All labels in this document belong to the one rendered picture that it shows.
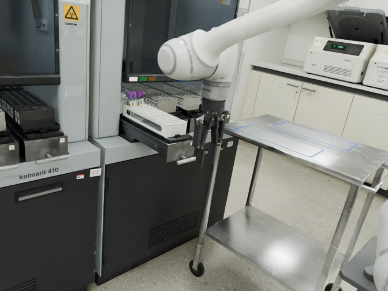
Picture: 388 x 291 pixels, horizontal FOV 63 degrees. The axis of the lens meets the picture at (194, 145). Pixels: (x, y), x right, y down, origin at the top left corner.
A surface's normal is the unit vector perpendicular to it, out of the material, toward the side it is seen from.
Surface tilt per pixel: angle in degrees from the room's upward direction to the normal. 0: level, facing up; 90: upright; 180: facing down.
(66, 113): 90
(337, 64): 90
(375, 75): 90
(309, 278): 0
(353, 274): 0
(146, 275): 0
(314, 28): 90
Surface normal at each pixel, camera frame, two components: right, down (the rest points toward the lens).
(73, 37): 0.68, 0.35
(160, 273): 0.13, -0.92
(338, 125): -0.72, 0.16
